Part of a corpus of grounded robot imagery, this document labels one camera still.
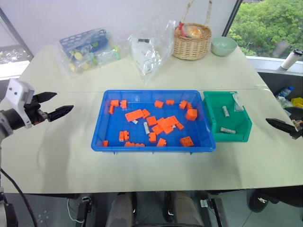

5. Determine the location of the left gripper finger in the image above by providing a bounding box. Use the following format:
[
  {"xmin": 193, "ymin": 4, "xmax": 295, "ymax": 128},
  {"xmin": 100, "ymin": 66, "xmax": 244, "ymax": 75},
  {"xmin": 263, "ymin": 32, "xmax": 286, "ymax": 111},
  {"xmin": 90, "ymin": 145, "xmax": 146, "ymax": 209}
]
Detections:
[
  {"xmin": 33, "ymin": 91, "xmax": 58, "ymax": 104},
  {"xmin": 48, "ymin": 105, "xmax": 74, "ymax": 122}
]

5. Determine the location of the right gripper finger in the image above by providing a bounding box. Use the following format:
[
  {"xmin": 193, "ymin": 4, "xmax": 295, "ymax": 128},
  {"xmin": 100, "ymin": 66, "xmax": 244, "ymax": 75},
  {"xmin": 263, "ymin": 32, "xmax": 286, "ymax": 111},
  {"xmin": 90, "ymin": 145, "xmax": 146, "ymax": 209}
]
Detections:
[
  {"xmin": 265, "ymin": 118, "xmax": 299, "ymax": 138},
  {"xmin": 284, "ymin": 106, "xmax": 303, "ymax": 120}
]

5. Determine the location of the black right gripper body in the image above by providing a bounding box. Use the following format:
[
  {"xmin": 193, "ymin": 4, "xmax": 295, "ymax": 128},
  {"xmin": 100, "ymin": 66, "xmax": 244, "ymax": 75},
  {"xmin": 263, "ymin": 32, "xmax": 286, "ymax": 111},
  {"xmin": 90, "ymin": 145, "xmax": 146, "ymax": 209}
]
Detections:
[{"xmin": 291, "ymin": 119, "xmax": 303, "ymax": 140}]

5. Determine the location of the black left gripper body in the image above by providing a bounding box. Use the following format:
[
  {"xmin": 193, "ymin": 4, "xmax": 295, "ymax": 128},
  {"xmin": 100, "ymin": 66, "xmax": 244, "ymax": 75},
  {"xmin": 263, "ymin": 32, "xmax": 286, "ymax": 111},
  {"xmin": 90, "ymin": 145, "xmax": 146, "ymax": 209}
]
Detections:
[{"xmin": 23, "ymin": 95, "xmax": 51, "ymax": 125}]

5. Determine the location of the green plastic bin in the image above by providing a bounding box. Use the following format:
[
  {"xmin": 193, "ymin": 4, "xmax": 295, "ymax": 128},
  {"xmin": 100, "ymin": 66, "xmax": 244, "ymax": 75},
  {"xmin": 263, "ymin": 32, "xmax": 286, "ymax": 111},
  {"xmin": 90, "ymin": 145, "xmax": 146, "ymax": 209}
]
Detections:
[{"xmin": 203, "ymin": 91, "xmax": 253, "ymax": 143}]

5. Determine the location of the clear bag with white item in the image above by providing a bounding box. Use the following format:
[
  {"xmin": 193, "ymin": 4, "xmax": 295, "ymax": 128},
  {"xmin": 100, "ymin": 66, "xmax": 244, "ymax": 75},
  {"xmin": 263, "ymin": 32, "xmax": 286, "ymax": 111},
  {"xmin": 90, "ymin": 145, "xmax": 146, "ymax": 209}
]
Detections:
[{"xmin": 127, "ymin": 18, "xmax": 177, "ymax": 86}]

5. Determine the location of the clear water bottle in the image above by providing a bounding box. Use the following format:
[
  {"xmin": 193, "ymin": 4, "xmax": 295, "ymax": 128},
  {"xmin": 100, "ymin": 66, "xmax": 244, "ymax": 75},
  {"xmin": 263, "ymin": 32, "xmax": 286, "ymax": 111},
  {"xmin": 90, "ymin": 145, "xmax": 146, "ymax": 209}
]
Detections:
[{"xmin": 275, "ymin": 85, "xmax": 295, "ymax": 98}]

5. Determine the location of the clear tube with yellow cap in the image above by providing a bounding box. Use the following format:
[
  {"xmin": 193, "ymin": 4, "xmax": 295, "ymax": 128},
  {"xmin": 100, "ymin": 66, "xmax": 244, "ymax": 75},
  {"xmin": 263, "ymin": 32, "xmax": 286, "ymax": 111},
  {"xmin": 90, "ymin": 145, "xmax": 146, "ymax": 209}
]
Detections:
[
  {"xmin": 68, "ymin": 61, "xmax": 90, "ymax": 72},
  {"xmin": 71, "ymin": 48, "xmax": 93, "ymax": 61}
]

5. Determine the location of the clear label card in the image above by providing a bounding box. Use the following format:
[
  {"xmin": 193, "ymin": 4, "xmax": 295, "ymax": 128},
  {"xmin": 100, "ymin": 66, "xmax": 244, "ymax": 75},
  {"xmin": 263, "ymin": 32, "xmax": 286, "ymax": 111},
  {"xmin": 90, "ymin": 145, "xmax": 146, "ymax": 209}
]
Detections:
[{"xmin": 232, "ymin": 94, "xmax": 245, "ymax": 112}]

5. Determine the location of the white cylinder with black cap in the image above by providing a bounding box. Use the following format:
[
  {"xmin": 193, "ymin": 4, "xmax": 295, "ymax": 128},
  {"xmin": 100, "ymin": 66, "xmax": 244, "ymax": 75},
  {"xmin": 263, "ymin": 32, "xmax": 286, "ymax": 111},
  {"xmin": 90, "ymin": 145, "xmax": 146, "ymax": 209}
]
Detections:
[{"xmin": 280, "ymin": 48, "xmax": 303, "ymax": 71}]

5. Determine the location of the clear bag with tubes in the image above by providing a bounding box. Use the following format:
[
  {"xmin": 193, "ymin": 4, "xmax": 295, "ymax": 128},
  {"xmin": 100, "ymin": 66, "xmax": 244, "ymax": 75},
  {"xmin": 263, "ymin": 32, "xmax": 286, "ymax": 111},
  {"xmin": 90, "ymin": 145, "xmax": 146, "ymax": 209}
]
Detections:
[{"xmin": 56, "ymin": 26, "xmax": 123, "ymax": 77}]

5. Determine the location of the blue test tube rack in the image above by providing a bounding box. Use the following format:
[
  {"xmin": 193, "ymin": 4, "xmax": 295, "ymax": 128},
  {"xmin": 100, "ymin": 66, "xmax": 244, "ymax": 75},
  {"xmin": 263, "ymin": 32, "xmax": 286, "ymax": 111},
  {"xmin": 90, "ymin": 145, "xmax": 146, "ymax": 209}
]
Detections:
[{"xmin": 58, "ymin": 27, "xmax": 109, "ymax": 60}]

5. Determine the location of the clear tube with green cap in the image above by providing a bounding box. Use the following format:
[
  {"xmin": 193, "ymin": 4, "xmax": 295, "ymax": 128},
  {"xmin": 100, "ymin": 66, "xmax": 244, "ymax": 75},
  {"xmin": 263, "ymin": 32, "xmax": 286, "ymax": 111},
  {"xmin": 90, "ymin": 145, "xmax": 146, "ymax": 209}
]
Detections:
[{"xmin": 90, "ymin": 48, "xmax": 120, "ymax": 66}]

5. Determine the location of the long orange building block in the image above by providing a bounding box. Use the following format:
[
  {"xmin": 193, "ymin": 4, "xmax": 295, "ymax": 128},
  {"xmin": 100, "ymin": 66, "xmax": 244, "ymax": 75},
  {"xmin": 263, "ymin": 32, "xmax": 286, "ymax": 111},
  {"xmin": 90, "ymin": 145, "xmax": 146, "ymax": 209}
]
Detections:
[{"xmin": 125, "ymin": 109, "xmax": 145, "ymax": 122}]

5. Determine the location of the blue plastic tray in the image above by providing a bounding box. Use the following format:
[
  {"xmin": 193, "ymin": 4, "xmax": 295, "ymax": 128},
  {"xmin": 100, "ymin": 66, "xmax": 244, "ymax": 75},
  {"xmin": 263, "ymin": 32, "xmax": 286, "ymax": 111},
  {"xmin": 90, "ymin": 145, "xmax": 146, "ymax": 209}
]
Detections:
[{"xmin": 90, "ymin": 89, "xmax": 217, "ymax": 156}]

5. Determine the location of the black rounded object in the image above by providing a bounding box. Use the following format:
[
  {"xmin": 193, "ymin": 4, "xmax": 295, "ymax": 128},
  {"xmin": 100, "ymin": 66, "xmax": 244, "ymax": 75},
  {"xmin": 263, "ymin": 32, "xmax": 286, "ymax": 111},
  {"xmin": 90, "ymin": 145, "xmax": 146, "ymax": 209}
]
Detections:
[{"xmin": 247, "ymin": 188, "xmax": 280, "ymax": 214}]

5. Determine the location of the tall orange cube block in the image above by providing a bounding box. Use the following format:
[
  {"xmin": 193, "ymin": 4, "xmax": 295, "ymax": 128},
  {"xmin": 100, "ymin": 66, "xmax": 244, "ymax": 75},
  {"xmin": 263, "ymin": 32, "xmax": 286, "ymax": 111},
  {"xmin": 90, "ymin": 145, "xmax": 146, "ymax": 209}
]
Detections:
[{"xmin": 185, "ymin": 108, "xmax": 198, "ymax": 122}]

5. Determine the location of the pale green bowl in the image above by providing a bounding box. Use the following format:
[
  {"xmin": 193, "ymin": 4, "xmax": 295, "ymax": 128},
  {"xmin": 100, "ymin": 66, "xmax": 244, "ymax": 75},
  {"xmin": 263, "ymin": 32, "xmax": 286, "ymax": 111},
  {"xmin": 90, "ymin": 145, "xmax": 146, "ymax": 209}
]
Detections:
[{"xmin": 211, "ymin": 36, "xmax": 238, "ymax": 57}]

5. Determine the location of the wide flat orange block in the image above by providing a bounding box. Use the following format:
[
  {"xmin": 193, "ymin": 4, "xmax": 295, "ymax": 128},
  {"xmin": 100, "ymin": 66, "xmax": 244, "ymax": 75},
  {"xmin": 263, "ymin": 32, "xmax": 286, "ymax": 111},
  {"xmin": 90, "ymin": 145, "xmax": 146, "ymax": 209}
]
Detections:
[{"xmin": 156, "ymin": 115, "xmax": 179, "ymax": 130}]

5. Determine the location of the wicker basket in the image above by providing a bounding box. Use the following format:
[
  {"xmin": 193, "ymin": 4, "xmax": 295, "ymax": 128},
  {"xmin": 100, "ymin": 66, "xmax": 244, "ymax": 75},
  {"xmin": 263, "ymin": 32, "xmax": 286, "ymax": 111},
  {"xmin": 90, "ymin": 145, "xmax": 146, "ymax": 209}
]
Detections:
[{"xmin": 173, "ymin": 0, "xmax": 213, "ymax": 61}]

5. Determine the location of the wrapped bread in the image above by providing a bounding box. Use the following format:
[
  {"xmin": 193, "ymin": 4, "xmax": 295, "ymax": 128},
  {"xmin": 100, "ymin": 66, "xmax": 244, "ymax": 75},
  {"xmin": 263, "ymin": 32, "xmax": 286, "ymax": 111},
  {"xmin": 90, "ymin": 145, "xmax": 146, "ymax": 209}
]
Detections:
[{"xmin": 185, "ymin": 25, "xmax": 204, "ymax": 39}]

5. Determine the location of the red packet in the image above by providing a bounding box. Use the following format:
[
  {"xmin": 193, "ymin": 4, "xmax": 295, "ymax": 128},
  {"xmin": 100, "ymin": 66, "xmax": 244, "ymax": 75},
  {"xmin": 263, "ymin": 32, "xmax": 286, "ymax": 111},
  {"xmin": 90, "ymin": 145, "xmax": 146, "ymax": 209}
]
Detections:
[{"xmin": 177, "ymin": 21, "xmax": 187, "ymax": 36}]

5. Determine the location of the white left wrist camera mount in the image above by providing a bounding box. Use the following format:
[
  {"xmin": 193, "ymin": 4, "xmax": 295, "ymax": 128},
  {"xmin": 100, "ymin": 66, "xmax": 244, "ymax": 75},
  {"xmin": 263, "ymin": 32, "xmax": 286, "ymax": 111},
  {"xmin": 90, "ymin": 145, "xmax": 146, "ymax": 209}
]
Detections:
[{"xmin": 5, "ymin": 79, "xmax": 35, "ymax": 129}]

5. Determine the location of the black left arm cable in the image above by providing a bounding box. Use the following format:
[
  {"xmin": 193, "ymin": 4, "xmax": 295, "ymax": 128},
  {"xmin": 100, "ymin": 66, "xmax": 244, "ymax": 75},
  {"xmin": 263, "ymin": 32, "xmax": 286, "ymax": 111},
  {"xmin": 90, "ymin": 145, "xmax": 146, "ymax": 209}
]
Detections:
[{"xmin": 0, "ymin": 167, "xmax": 39, "ymax": 227}]

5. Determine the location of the thin white cable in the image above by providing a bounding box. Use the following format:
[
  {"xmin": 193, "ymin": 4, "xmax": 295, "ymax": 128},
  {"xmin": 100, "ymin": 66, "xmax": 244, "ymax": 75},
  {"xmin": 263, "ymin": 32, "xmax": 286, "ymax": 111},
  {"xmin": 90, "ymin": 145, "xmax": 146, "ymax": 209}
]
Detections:
[{"xmin": 67, "ymin": 199, "xmax": 85, "ymax": 223}]

